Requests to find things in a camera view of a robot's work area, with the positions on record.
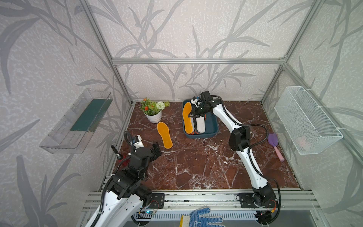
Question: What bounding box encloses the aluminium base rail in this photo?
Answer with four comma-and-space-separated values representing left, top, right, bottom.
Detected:
82, 189, 321, 212

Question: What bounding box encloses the white wire mesh basket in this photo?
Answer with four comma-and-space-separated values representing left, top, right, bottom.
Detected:
275, 86, 343, 155

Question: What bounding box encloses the clear acrylic wall shelf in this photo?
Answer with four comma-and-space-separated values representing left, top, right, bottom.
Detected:
40, 89, 113, 154

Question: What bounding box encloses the teal plastic storage box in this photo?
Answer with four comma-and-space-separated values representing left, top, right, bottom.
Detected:
182, 112, 218, 139

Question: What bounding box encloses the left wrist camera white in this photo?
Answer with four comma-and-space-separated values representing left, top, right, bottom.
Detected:
132, 135, 144, 149

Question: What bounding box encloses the blue white work glove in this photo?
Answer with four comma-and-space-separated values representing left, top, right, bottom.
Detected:
179, 207, 225, 227

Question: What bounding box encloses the yellow fuzzy insole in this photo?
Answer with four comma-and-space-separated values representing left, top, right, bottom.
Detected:
182, 102, 194, 134
157, 122, 173, 149

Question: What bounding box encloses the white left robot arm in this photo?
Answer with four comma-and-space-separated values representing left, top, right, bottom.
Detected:
86, 131, 162, 227

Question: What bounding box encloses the white insole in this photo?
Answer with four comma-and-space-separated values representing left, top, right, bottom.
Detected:
195, 116, 206, 134

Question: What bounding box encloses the potted artificial plant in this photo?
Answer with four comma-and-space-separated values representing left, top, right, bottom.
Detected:
140, 98, 170, 124

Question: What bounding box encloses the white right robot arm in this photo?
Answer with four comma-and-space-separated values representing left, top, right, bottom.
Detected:
183, 91, 277, 208

